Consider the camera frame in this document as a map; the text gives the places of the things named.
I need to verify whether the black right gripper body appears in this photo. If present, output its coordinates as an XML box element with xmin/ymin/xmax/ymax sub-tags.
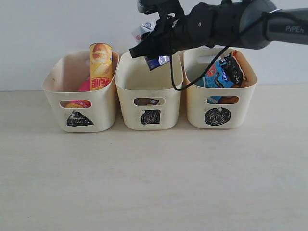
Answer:
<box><xmin>151</xmin><ymin>2</ymin><xmax>217</xmax><ymax>54</ymax></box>

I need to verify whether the orange black noodle bag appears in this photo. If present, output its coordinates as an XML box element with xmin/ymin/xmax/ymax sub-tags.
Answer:
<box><xmin>219</xmin><ymin>51</ymin><xmax>249</xmax><ymax>88</ymax></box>

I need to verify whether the left cream bin triangle mark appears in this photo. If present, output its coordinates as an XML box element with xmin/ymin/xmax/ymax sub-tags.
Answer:
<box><xmin>42</xmin><ymin>51</ymin><xmax>118</xmax><ymax>133</ymax></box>

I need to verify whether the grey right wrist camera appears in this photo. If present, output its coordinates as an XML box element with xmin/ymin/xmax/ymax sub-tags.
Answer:
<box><xmin>137</xmin><ymin>0</ymin><xmax>184</xmax><ymax>19</ymax></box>

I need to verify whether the purple small box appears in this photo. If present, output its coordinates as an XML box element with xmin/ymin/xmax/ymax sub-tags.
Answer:
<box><xmin>134</xmin><ymin>98</ymin><xmax>160</xmax><ymax>106</ymax></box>

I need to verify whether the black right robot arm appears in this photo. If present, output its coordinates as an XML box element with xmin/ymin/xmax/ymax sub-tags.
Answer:
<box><xmin>129</xmin><ymin>0</ymin><xmax>308</xmax><ymax>58</ymax></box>

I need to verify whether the yellow Lays chips can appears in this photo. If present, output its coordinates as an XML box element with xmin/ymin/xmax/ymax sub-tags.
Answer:
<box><xmin>90</xmin><ymin>43</ymin><xmax>113</xmax><ymax>91</ymax></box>

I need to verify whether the middle cream bin square mark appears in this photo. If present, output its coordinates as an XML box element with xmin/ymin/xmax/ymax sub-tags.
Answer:
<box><xmin>114</xmin><ymin>49</ymin><xmax>184</xmax><ymax>130</ymax></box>

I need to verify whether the blue noodle bag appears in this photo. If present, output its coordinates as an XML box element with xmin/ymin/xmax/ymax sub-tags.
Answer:
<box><xmin>197</xmin><ymin>57</ymin><xmax>238</xmax><ymax>104</ymax></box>

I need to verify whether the right cream bin circle mark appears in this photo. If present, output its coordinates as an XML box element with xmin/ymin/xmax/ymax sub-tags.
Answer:
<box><xmin>183</xmin><ymin>48</ymin><xmax>257</xmax><ymax>129</ymax></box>

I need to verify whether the pink Lays chips can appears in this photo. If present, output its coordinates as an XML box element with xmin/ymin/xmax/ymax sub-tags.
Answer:
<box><xmin>64</xmin><ymin>76</ymin><xmax>92</xmax><ymax>108</ymax></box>

